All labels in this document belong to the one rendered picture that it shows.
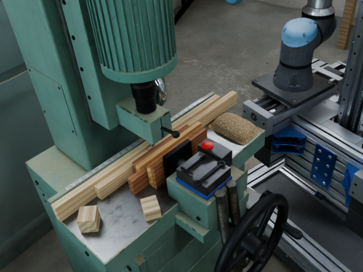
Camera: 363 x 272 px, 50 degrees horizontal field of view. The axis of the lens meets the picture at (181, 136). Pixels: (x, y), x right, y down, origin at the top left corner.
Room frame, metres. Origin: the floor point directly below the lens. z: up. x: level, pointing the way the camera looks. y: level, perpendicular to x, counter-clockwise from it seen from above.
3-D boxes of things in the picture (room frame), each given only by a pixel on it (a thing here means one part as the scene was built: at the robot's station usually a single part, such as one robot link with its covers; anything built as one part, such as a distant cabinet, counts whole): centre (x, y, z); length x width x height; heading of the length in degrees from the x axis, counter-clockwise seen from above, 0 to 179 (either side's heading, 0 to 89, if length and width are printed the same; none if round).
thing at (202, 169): (0.67, -0.06, 0.99); 0.13 x 0.11 x 0.06; 133
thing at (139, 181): (0.76, 0.05, 0.92); 0.23 x 0.02 x 0.05; 133
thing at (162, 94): (0.99, 0.08, 1.02); 0.12 x 0.03 x 0.12; 43
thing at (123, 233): (0.73, 0.01, 0.87); 0.61 x 0.30 x 0.06; 133
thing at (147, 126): (0.82, 0.09, 1.03); 0.14 x 0.07 x 0.09; 43
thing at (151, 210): (0.61, 0.09, 0.92); 0.05 x 0.04 x 0.03; 14
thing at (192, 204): (0.66, -0.05, 0.92); 0.15 x 0.13 x 0.09; 133
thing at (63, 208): (0.82, 0.09, 0.93); 0.60 x 0.02 x 0.05; 133
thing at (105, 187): (0.86, 0.02, 0.92); 0.55 x 0.02 x 0.04; 133
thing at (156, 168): (0.76, 0.01, 0.94); 0.20 x 0.01 x 0.08; 133
